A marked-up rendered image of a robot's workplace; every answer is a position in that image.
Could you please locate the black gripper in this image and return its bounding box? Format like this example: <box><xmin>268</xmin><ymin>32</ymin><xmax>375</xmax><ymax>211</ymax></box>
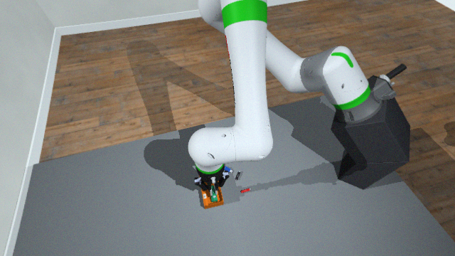
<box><xmin>194</xmin><ymin>171</ymin><xmax>229</xmax><ymax>196</ymax></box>

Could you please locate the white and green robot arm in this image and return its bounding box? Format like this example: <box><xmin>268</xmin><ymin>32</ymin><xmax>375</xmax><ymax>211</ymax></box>
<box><xmin>188</xmin><ymin>0</ymin><xmax>407</xmax><ymax>183</ymax></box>

